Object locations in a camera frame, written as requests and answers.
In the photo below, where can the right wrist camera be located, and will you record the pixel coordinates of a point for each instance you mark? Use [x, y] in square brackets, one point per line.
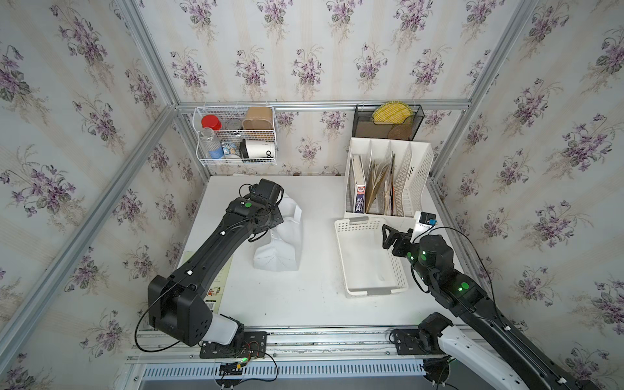
[425, 222]

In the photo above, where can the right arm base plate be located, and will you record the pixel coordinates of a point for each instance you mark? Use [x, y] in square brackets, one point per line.
[414, 341]

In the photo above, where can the white black paper cup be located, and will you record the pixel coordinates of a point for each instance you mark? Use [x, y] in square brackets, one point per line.
[251, 149]

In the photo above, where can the purple white spine book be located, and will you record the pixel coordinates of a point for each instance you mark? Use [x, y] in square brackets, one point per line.
[359, 184]

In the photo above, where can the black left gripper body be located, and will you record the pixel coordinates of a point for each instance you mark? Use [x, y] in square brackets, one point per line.
[276, 218]

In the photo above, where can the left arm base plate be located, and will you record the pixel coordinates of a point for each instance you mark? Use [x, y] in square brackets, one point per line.
[247, 344]

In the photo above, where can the white plastic file organizer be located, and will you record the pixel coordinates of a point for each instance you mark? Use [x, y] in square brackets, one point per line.
[413, 162]

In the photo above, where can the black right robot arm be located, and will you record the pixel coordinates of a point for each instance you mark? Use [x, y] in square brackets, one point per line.
[513, 361]

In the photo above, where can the white insulated delivery bag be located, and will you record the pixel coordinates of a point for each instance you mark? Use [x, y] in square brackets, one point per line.
[281, 251]

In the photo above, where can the black mesh wall holder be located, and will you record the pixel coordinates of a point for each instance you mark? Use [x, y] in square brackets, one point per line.
[365, 127]

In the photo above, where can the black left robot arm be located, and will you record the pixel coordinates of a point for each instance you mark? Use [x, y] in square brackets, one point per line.
[177, 304]

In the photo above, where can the yellow brown magazines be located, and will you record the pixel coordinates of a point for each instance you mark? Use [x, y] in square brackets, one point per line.
[380, 190]

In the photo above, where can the white perforated plastic basket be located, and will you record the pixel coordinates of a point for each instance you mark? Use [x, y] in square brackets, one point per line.
[369, 269]

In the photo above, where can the white wire wall basket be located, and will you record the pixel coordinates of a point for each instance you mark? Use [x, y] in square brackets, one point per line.
[232, 134]

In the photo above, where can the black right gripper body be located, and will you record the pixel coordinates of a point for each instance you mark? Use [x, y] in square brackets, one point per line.
[404, 249]

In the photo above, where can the brown cardboard box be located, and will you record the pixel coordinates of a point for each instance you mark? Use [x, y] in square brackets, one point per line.
[258, 118]

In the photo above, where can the green illustrated children's book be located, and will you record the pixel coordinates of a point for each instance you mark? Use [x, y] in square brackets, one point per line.
[215, 293]

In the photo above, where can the red lidded jar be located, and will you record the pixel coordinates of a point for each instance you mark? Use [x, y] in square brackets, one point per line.
[211, 121]

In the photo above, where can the clear plastic water bottle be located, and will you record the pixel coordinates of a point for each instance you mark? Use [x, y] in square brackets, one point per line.
[211, 144]

